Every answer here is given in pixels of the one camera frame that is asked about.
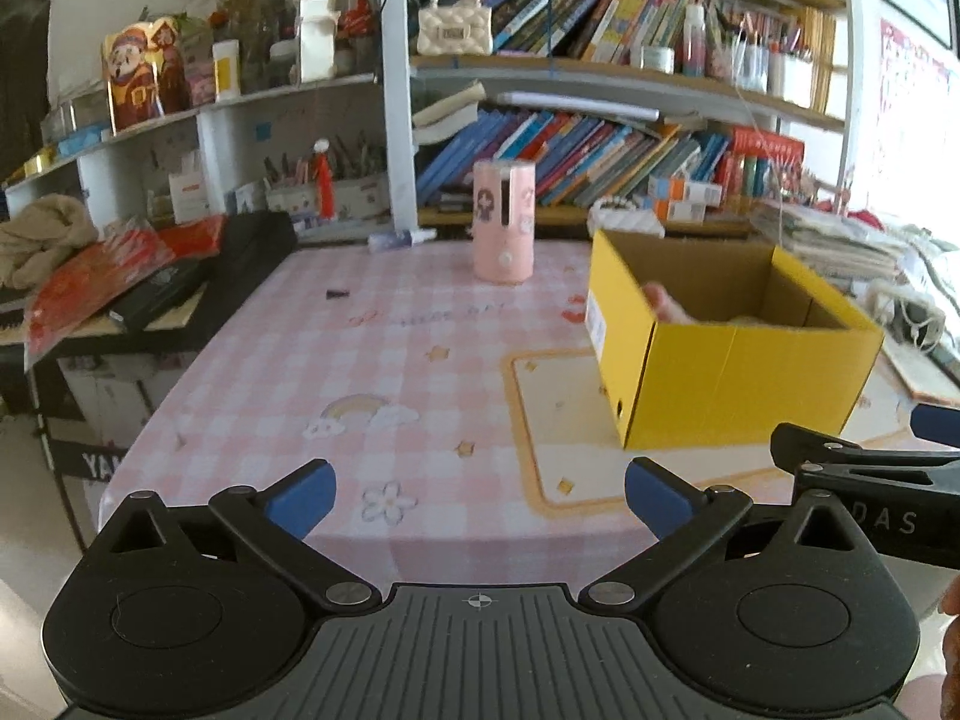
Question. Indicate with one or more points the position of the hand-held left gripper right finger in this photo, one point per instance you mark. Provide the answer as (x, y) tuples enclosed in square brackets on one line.
[(660, 499)]

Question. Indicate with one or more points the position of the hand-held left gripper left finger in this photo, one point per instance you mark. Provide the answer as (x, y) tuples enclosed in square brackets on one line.
[(300, 499)]

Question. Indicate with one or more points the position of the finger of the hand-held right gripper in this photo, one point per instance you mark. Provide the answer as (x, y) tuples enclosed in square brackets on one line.
[(885, 469), (937, 421)]

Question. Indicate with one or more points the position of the yellow cardboard box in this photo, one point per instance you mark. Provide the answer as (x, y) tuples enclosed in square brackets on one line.
[(712, 390)]

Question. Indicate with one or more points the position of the pink plush toy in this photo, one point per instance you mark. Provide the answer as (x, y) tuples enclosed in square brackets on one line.
[(664, 304)]

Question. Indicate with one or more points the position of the person's right hand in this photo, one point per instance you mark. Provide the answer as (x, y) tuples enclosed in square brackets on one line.
[(951, 637)]

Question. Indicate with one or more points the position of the cream placemat orange border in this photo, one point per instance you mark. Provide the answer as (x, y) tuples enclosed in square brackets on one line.
[(562, 420)]

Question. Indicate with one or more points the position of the white storage box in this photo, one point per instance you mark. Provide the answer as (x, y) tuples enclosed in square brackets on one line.
[(127, 382)]

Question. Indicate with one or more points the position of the stack of newspapers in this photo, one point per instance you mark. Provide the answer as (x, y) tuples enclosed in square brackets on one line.
[(825, 240)]

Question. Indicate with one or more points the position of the black keyboard stand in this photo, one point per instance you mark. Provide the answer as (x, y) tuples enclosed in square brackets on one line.
[(75, 457)]

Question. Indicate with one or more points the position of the black flat box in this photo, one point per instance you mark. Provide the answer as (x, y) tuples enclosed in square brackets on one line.
[(161, 292)]

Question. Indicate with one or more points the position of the small spray bottle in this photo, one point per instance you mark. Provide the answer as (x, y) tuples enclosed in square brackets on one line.
[(397, 240)]

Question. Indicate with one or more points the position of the red paper sheet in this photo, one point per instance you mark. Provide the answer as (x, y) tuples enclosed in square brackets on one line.
[(195, 236)]

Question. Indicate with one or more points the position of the white quilted handbag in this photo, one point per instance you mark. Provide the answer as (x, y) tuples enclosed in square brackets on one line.
[(626, 217)]

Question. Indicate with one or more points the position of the orange white small box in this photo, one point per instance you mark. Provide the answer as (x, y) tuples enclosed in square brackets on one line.
[(686, 189), (677, 211)]

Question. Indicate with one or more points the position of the red patterned paper bag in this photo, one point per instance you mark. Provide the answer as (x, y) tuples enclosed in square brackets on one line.
[(82, 285)]

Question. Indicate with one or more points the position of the white desk pen organizer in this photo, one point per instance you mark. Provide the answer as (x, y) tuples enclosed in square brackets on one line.
[(352, 195)]

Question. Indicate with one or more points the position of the red boxed book set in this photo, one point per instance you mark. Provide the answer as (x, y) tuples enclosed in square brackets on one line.
[(761, 161)]

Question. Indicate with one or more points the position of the pink cylindrical humidifier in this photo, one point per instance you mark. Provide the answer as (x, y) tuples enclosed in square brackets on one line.
[(502, 225)]

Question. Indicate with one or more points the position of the red tassel ornament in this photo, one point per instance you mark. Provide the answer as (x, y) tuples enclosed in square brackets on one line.
[(324, 180)]

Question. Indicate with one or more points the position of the white box red label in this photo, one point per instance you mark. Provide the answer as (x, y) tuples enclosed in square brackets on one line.
[(189, 195)]

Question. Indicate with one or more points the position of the black flat case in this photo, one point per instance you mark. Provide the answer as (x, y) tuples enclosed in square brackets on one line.
[(454, 202)]

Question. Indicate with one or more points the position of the long row of slanted books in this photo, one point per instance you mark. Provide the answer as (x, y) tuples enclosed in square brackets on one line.
[(585, 157)]

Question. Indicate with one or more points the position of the beige cloth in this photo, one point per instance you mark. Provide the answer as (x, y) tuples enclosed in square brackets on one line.
[(41, 240)]

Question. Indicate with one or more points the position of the white pen cups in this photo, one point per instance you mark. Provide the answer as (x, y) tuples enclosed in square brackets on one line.
[(780, 79)]

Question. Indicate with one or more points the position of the white bookshelf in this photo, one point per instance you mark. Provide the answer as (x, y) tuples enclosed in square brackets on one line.
[(397, 127)]

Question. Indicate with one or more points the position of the blue flat box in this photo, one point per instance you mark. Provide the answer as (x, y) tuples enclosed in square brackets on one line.
[(82, 141)]

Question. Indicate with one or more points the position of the white jar yellow label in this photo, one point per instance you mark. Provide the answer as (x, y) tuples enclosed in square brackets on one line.
[(225, 71)]

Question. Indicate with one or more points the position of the low white jar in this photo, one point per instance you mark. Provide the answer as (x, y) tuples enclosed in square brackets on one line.
[(657, 60)]

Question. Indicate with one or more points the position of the white patterned bottle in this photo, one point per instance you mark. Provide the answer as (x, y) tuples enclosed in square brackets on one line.
[(694, 41)]

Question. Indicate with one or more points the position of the printed figure paper lantern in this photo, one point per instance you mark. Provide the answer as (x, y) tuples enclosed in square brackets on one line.
[(142, 75)]

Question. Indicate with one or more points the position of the white paper carton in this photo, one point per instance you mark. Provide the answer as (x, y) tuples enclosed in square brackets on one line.
[(316, 41)]

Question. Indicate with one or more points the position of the row of colourful upright books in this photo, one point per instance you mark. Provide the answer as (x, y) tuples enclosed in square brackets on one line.
[(600, 15)]

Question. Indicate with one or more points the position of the cream quilted handbag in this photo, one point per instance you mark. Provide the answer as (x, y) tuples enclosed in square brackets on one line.
[(454, 26)]

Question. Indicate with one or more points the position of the wall poster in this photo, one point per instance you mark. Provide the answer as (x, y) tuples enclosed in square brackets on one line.
[(915, 112)]

